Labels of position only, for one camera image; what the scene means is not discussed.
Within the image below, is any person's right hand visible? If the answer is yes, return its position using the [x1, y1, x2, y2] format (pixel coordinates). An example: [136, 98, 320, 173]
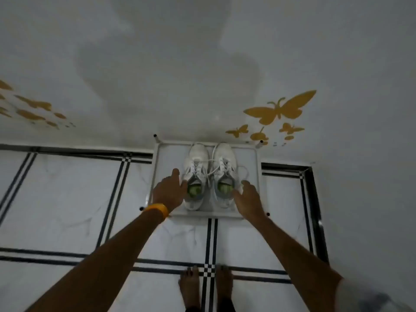
[232, 179, 266, 222]

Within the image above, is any person's left hand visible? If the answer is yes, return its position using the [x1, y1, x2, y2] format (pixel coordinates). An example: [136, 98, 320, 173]
[152, 168, 189, 214]

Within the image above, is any grey two-tier shoe rack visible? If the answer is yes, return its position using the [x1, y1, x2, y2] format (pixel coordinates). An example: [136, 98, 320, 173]
[140, 133, 271, 221]

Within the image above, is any white sneaker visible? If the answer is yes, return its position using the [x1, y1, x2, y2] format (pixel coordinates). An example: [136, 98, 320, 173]
[209, 142, 251, 210]
[182, 143, 210, 211]

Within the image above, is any person's right forearm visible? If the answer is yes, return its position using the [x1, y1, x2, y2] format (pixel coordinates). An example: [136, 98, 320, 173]
[248, 209, 345, 312]

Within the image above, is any person's left forearm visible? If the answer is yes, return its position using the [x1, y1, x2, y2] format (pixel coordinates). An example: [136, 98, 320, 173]
[26, 209, 164, 312]

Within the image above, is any person's right foot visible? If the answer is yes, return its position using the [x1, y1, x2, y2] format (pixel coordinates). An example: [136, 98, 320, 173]
[215, 264, 234, 312]

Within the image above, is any person's foot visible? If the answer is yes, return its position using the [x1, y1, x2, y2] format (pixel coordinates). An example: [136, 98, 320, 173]
[215, 264, 234, 312]
[178, 265, 202, 312]

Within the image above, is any person's left foot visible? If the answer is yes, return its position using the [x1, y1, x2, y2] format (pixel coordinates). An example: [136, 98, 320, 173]
[178, 265, 202, 312]

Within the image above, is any orange thread wristband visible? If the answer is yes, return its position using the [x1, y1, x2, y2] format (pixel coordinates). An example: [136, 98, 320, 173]
[142, 202, 170, 221]

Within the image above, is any yellow hanging butterfly wall sticker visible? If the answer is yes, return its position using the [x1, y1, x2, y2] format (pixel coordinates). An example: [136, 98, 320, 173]
[250, 126, 270, 146]

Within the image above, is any small yellow butterfly wall sticker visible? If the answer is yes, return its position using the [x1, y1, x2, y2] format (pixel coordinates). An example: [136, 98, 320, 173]
[225, 124, 250, 139]
[278, 122, 306, 136]

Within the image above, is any large yellow butterfly wall sticker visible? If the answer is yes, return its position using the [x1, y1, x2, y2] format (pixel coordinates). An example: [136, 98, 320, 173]
[243, 90, 318, 126]

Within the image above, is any cluster of yellow wall stickers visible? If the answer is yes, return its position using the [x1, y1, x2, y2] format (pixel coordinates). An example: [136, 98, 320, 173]
[0, 79, 77, 130]

